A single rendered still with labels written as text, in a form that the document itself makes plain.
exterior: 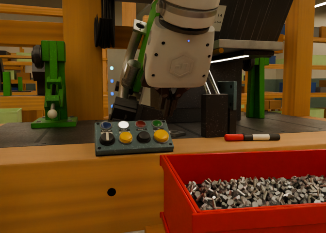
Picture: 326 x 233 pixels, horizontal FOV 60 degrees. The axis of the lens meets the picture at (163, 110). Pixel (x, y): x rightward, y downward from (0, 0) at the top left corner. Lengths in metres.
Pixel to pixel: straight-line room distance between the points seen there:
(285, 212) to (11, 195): 0.43
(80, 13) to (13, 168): 0.73
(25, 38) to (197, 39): 0.91
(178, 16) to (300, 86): 1.14
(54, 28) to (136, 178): 0.82
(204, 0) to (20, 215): 0.46
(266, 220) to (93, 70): 0.93
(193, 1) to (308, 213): 0.27
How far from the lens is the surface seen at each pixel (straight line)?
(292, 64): 1.48
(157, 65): 0.42
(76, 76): 1.12
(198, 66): 0.44
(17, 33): 1.25
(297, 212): 0.30
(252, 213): 0.28
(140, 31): 0.84
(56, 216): 0.57
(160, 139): 0.55
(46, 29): 1.23
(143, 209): 0.57
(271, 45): 0.70
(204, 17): 0.39
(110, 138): 0.54
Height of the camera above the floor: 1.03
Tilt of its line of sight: 5 degrees down
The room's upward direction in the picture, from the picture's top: straight up
